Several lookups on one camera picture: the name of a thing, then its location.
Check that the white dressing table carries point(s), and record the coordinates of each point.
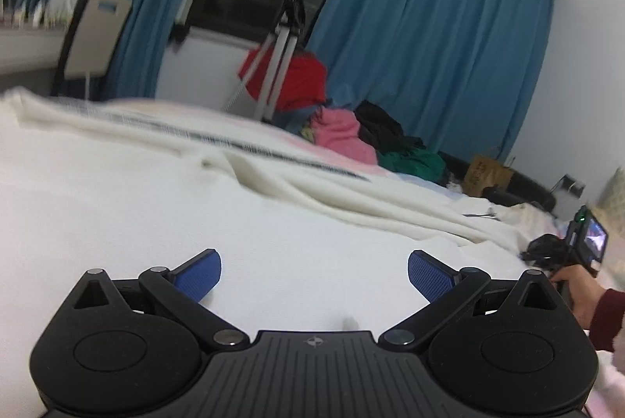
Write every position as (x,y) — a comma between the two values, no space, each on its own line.
(29,49)

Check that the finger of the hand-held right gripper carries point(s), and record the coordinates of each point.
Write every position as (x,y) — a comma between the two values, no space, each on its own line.
(542,248)

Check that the pink cloth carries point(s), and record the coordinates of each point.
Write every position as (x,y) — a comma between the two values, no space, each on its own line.
(342,132)

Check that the red cloth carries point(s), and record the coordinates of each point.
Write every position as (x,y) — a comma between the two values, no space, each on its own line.
(298,81)

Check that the black cloth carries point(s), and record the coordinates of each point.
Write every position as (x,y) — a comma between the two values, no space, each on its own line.
(381,125)

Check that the pale bed sheet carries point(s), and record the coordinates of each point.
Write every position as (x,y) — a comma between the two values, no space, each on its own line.
(415,181)

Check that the green cloth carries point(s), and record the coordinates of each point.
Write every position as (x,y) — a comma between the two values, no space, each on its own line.
(415,164)

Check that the black sofa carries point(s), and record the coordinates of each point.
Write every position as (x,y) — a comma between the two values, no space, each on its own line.
(530,191)

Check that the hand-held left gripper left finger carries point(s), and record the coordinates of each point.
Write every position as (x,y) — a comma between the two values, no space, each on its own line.
(198,277)

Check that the wall socket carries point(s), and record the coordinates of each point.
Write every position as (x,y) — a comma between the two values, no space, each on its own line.
(571,184)

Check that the cream white garment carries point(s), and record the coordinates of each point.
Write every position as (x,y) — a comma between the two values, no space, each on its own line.
(146,183)

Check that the row of small bottles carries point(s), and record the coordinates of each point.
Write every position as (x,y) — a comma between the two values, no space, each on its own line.
(34,15)

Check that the brown paper bag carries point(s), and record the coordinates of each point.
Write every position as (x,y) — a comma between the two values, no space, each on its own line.
(486,176)

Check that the silver camera tripod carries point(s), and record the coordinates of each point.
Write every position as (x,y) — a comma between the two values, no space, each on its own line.
(278,51)

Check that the person's right forearm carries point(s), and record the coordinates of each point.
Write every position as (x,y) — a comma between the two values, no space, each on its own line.
(610,318)

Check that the white chair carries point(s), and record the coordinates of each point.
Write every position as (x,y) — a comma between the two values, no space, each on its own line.
(95,37)

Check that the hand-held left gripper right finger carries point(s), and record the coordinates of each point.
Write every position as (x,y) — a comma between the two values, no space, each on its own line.
(430,277)

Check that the person's right hand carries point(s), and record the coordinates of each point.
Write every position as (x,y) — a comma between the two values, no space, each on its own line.
(578,293)

